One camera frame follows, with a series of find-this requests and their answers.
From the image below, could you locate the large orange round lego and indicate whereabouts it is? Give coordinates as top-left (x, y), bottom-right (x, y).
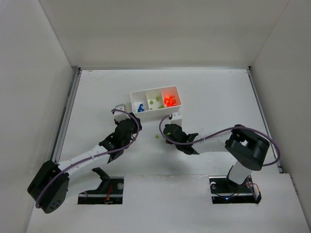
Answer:
top-left (163, 96), bottom-right (176, 107)

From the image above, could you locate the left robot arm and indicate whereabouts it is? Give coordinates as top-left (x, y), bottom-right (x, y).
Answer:
top-left (27, 117), bottom-right (142, 214)

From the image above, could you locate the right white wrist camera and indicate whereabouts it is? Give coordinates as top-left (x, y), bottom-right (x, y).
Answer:
top-left (169, 112), bottom-right (182, 127)

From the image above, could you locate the white three-compartment container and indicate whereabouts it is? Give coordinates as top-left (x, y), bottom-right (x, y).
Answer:
top-left (130, 86), bottom-right (182, 120)

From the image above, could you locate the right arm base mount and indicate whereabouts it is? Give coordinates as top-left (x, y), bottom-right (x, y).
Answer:
top-left (209, 176), bottom-right (262, 204)

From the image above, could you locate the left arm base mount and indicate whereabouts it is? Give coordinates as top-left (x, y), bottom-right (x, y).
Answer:
top-left (77, 167), bottom-right (124, 205)

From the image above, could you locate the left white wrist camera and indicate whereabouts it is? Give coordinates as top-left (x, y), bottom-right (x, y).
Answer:
top-left (113, 104), bottom-right (129, 122)

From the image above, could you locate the blue arch lego piece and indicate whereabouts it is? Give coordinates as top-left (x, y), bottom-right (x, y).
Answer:
top-left (138, 103), bottom-right (144, 113)

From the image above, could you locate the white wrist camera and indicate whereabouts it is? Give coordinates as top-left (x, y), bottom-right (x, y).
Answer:
top-left (113, 104), bottom-right (129, 122)
top-left (169, 112), bottom-right (182, 127)

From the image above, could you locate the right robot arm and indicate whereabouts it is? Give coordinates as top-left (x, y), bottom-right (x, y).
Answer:
top-left (161, 124), bottom-right (270, 185)

